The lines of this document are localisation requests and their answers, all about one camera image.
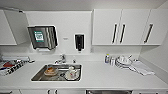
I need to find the stainless steel dishwasher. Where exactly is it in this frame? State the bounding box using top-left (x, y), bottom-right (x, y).
top-left (85, 88), bottom-right (134, 94)

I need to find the black soap dispenser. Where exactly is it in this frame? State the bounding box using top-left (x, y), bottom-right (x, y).
top-left (73, 33), bottom-right (85, 54)

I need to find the chrome faucet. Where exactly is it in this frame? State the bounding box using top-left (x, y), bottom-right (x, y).
top-left (54, 53), bottom-right (67, 65)

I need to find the dish soap bottle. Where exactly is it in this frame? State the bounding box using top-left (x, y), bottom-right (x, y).
top-left (104, 53), bottom-right (111, 65)

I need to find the white mug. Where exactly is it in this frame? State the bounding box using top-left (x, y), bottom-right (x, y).
top-left (119, 54), bottom-right (129, 63)
top-left (67, 65), bottom-right (77, 75)

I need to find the small white cup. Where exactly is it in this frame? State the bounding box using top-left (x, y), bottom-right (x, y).
top-left (109, 56), bottom-right (116, 66)

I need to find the white plate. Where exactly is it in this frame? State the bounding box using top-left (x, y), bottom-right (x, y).
top-left (64, 71), bottom-right (79, 82)

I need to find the bowl with orange food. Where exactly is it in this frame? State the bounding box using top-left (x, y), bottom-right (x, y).
top-left (43, 66), bottom-right (58, 77)

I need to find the stack of white plates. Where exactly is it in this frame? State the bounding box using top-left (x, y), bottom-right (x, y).
top-left (115, 54), bottom-right (135, 70)

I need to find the steel paper towel dispenser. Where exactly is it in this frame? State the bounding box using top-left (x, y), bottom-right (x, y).
top-left (26, 24), bottom-right (59, 53)

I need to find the steel kitchen sink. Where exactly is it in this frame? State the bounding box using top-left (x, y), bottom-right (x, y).
top-left (30, 63), bottom-right (83, 83)

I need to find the white plastic container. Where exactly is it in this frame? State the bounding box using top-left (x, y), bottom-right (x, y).
top-left (9, 55), bottom-right (36, 64)

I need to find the white base cabinet with doors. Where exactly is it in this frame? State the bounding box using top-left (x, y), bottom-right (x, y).
top-left (0, 88), bottom-right (87, 94)

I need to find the white drawer cabinet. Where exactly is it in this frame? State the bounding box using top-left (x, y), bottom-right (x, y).
top-left (133, 89), bottom-right (168, 94)

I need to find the small wall label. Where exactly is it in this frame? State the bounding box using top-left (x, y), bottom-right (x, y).
top-left (62, 36), bottom-right (69, 41)

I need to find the white wall cabinet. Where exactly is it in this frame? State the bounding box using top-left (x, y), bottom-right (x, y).
top-left (0, 8), bottom-right (29, 47)
top-left (91, 7), bottom-right (168, 47)

